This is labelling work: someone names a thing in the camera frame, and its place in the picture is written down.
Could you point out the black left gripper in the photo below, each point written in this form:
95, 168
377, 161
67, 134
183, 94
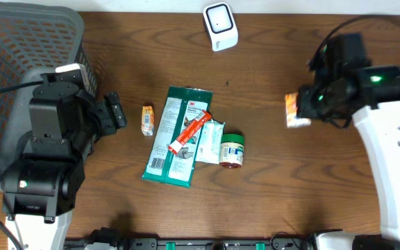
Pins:
107, 114

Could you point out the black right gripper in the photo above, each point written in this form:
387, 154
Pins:
305, 105

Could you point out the orange small box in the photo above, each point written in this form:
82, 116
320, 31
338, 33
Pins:
292, 120
148, 121

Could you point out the red white sachet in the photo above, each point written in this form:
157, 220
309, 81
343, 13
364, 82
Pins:
190, 131

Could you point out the white teal wipes packet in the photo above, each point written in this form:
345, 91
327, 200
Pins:
209, 143

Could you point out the green lid spice jar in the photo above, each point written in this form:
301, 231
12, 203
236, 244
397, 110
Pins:
231, 151

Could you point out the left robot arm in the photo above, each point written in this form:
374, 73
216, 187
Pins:
40, 185

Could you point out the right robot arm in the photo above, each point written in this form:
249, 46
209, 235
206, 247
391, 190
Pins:
368, 98

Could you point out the white barcode scanner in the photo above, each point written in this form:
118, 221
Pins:
220, 26

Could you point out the grey plastic shopping basket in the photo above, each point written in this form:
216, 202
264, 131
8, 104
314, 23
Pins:
34, 36

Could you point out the black mounting rail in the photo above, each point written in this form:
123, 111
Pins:
106, 238

